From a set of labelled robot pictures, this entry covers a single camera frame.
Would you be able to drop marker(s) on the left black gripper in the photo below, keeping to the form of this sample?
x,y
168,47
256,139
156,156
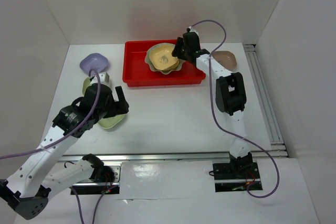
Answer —
x,y
117,107

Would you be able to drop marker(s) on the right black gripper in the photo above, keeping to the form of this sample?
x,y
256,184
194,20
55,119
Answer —
x,y
179,43

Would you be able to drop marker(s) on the yellow square plate front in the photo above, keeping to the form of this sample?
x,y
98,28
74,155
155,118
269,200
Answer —
x,y
161,57

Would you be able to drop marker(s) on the green square plate front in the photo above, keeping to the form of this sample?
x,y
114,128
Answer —
x,y
108,123

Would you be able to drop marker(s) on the green square plate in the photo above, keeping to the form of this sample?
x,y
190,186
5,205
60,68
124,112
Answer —
x,y
108,123
85,85

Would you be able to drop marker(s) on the large green scalloped bowl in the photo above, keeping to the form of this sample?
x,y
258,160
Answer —
x,y
147,61

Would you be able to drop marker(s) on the brown square plate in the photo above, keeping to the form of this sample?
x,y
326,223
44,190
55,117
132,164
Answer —
x,y
226,59

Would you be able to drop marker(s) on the purple square plate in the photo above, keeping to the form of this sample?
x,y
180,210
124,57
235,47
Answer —
x,y
94,61

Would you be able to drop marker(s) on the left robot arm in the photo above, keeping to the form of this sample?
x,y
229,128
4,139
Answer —
x,y
31,187

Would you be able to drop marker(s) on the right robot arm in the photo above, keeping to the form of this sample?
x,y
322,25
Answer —
x,y
228,96

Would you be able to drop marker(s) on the red plastic bin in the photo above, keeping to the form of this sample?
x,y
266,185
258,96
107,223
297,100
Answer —
x,y
136,73

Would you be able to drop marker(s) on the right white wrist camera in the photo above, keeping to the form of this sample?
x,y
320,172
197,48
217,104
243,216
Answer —
x,y
192,30

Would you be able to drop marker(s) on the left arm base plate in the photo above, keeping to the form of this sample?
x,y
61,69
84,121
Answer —
x,y
107,181

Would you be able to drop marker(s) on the aluminium front rail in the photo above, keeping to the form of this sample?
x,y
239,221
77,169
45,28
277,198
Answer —
x,y
162,157

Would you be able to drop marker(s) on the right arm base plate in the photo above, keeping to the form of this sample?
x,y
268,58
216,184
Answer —
x,y
227,180

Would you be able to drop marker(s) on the aluminium side rail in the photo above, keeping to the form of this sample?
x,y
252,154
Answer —
x,y
278,148

